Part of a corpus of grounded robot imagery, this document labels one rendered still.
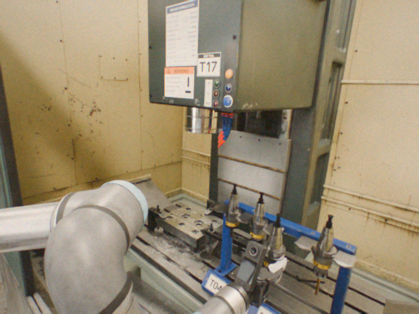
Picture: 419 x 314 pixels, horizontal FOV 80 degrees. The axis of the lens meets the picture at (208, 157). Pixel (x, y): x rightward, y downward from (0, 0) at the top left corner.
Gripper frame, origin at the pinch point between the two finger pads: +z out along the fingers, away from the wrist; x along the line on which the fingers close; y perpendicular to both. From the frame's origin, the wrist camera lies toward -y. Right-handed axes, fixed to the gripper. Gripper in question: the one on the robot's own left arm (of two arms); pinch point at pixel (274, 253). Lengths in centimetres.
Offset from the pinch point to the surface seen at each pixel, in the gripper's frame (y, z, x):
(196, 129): -28, 16, -49
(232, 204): -5.6, 7.9, -21.4
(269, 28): -65, 19, -20
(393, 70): -58, 106, 6
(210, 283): 26.7, 0.4, -24.0
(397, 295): 63, 98, 34
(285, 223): -2.7, 13.5, -3.4
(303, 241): -1.8, 9.5, 4.8
